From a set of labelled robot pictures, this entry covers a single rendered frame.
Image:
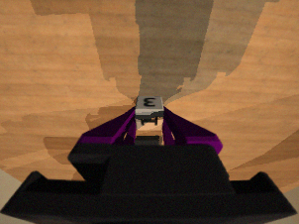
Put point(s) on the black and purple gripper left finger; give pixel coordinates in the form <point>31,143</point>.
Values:
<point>113,131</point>

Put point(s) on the tan digit cube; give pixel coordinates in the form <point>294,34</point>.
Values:
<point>149,113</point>

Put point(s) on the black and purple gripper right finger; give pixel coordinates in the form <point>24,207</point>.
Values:
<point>186,132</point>

